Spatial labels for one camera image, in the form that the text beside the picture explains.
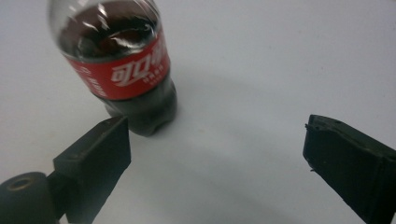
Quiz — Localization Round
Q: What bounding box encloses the cola bottle with red label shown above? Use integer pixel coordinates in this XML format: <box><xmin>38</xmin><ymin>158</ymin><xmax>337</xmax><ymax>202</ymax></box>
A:
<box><xmin>48</xmin><ymin>0</ymin><xmax>178</xmax><ymax>137</ymax></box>

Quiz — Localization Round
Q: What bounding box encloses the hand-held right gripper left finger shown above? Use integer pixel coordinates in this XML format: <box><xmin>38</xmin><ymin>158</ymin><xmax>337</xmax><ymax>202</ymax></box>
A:
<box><xmin>47</xmin><ymin>115</ymin><xmax>132</xmax><ymax>224</ymax></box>

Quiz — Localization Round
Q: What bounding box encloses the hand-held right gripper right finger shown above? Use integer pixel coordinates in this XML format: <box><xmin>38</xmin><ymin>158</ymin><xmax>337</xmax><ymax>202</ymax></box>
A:
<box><xmin>303</xmin><ymin>114</ymin><xmax>396</xmax><ymax>224</ymax></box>

